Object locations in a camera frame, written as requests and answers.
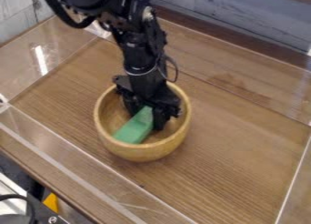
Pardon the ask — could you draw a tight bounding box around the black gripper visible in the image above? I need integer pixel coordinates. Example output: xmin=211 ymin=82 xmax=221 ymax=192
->
xmin=111 ymin=54 xmax=183 ymax=132

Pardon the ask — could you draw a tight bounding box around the green rectangular block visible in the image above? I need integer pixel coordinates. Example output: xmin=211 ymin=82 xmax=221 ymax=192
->
xmin=114 ymin=106 xmax=154 ymax=144

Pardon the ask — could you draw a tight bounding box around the brown wooden bowl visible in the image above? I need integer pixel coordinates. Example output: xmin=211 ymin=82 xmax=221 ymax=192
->
xmin=94 ymin=83 xmax=193 ymax=162

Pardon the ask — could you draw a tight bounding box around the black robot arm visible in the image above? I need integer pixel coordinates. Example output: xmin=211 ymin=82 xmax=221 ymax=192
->
xmin=46 ymin=0 xmax=182 ymax=130

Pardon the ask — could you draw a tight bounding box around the black device with screw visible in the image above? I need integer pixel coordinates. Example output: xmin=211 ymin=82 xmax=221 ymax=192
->
xmin=27 ymin=200 xmax=72 ymax=224

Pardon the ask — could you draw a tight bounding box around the clear acrylic tray wall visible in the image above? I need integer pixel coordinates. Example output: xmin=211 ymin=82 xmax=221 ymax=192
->
xmin=0 ymin=97 xmax=201 ymax=224

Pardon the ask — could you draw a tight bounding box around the black cable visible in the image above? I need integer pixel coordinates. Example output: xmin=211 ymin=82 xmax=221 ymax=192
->
xmin=0 ymin=192 xmax=35 ymax=224

